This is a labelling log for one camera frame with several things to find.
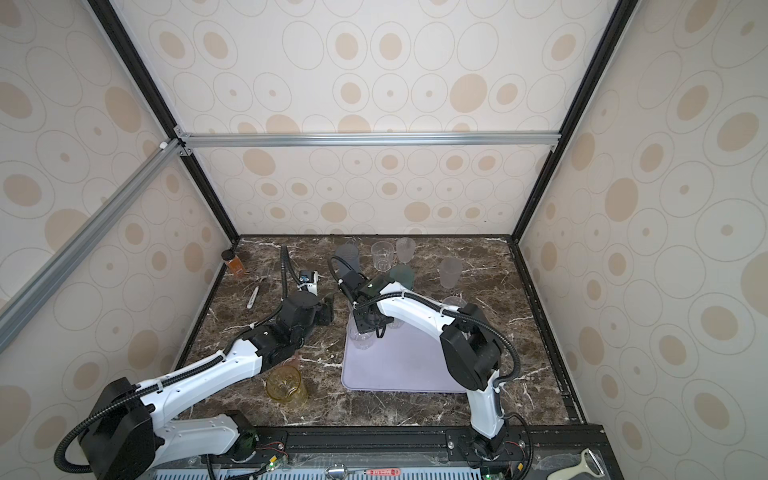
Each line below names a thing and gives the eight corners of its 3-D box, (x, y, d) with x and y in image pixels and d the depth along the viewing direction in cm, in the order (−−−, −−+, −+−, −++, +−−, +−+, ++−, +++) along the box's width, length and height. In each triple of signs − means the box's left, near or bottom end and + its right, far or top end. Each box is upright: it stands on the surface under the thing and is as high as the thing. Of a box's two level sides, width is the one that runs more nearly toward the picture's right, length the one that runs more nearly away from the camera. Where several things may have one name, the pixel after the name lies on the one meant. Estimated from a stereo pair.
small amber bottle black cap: (234, 279, 109) (224, 265, 102) (229, 266, 113) (219, 251, 106) (246, 274, 110) (237, 260, 104) (241, 261, 114) (232, 247, 108)
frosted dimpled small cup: (396, 263, 114) (396, 252, 109) (396, 248, 119) (396, 237, 114) (415, 263, 114) (416, 252, 109) (414, 248, 119) (415, 237, 114)
